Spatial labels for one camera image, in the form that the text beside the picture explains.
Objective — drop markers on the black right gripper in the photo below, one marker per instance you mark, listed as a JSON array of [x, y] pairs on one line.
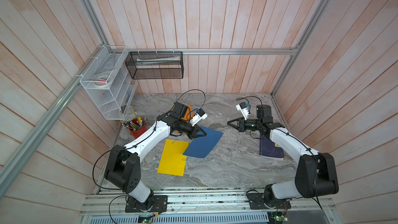
[[241, 126]]

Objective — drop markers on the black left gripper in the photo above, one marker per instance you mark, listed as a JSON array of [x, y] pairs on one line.
[[194, 131]]

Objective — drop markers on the blue paper document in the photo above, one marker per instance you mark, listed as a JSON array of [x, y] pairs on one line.
[[201, 147]]

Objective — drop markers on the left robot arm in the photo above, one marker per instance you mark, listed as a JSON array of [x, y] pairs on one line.
[[124, 164]]

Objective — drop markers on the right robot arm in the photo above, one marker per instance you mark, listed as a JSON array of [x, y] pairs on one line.
[[316, 172]]

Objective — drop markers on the orange paper document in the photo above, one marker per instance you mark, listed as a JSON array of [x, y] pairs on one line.
[[189, 114]]

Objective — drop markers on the yellow paper document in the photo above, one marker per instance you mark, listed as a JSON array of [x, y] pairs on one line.
[[173, 160]]

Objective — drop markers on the dark navy book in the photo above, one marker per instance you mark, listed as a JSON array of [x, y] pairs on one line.
[[270, 149]]

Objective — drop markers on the red pen holder cup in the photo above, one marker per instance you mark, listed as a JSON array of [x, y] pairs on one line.
[[141, 128]]

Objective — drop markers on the paper in black basket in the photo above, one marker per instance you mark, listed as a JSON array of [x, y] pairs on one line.
[[158, 61]]

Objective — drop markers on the tape roll in shelf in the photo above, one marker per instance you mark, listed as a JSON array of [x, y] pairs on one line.
[[102, 81]]

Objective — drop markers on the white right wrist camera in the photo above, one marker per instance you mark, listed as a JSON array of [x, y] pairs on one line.
[[244, 108]]

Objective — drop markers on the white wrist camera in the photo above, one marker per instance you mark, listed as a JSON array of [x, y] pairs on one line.
[[244, 108], [198, 116]]

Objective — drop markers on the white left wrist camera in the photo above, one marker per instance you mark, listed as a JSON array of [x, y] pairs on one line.
[[198, 116]]

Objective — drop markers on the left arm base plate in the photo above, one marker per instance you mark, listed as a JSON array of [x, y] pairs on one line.
[[146, 204]]

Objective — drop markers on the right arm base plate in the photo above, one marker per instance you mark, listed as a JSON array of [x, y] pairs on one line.
[[266, 201]]

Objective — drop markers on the black wire mesh basket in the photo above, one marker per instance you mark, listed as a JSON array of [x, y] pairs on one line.
[[139, 72]]

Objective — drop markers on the white wire mesh shelf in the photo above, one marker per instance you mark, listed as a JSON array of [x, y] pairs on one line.
[[113, 101]]

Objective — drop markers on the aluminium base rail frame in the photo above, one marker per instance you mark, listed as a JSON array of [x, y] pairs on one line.
[[205, 206]]

